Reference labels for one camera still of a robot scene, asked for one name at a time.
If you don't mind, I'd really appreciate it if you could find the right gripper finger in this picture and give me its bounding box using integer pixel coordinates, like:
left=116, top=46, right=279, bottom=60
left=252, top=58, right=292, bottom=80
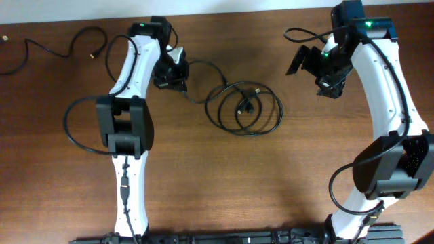
left=317, top=82, right=344, bottom=99
left=286, top=45, right=310, bottom=75

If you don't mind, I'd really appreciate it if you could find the black cable with gold plug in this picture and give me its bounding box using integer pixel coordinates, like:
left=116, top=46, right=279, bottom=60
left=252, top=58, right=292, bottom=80
left=0, top=26, right=109, bottom=76

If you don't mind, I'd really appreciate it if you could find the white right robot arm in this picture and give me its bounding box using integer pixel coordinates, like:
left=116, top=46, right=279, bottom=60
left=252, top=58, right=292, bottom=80
left=288, top=17, right=433, bottom=243

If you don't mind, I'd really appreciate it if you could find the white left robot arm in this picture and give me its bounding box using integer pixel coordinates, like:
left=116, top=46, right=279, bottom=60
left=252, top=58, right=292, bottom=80
left=96, top=16, right=189, bottom=243

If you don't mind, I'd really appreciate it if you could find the black coiled cable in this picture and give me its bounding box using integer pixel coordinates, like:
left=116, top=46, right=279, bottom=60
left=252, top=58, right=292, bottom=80
left=204, top=80, right=285, bottom=137

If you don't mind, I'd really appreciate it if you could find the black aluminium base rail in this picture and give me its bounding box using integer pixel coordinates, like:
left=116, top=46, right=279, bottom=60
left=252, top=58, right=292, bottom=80
left=72, top=224, right=405, bottom=244

